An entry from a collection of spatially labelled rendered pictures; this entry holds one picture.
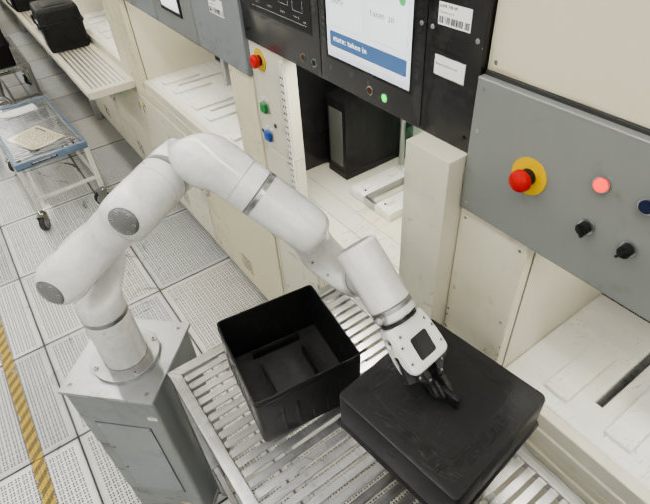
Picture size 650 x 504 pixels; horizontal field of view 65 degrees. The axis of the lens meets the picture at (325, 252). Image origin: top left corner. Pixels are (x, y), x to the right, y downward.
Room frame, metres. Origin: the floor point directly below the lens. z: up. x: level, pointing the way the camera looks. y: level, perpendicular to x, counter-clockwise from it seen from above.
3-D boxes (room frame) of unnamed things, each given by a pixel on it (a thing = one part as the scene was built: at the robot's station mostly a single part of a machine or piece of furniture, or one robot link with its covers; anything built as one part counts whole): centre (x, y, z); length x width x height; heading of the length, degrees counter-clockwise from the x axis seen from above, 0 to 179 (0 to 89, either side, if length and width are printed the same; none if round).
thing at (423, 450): (0.54, -0.20, 1.02); 0.29 x 0.29 x 0.13; 40
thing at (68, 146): (3.08, 1.80, 0.24); 0.97 x 0.52 x 0.48; 35
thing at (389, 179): (1.46, -0.25, 0.89); 0.22 x 0.21 x 0.04; 123
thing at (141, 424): (0.93, 0.59, 0.38); 0.28 x 0.28 x 0.76; 78
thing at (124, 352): (0.93, 0.59, 0.85); 0.19 x 0.19 x 0.18
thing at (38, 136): (2.91, 1.73, 0.47); 0.31 x 0.23 x 0.02; 54
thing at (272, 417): (0.81, 0.11, 0.85); 0.28 x 0.28 x 0.17; 25
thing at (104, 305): (0.96, 0.58, 1.07); 0.19 x 0.12 x 0.24; 160
